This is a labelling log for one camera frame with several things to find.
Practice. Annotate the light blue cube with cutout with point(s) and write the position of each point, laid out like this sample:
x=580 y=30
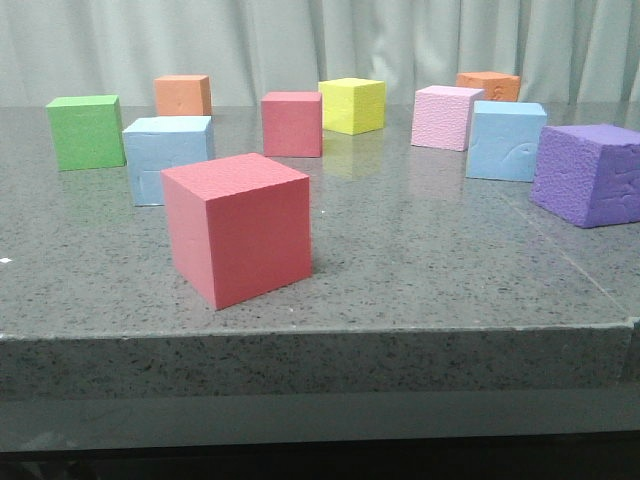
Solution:
x=156 y=143

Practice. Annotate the light blue cube curved mark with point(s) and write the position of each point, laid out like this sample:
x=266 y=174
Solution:
x=504 y=139

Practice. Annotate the large red foam cube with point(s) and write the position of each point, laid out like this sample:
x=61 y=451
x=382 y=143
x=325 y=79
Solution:
x=239 y=226

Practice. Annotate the small red foam cube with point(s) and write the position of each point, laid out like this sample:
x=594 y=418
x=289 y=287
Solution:
x=292 y=124

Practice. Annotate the yellow foam cube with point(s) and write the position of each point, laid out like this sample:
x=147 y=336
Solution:
x=352 y=105

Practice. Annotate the pink foam cube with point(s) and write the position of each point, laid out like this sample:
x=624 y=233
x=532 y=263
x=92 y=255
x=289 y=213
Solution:
x=442 y=116

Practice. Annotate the orange foam cube left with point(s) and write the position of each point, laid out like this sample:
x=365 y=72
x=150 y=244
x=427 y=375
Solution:
x=183 y=95

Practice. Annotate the orange foam cube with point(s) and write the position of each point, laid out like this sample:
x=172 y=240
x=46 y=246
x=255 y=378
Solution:
x=497 y=86
x=183 y=95

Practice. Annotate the orange foam cube right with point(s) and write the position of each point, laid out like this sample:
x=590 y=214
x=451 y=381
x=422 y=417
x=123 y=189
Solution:
x=497 y=86

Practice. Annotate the green foam cube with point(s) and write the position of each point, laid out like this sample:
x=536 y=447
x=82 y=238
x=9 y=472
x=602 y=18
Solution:
x=86 y=132

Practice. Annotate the purple foam cube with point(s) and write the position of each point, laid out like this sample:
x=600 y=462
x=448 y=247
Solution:
x=588 y=174

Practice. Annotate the grey pleated curtain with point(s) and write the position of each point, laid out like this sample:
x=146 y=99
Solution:
x=563 y=51

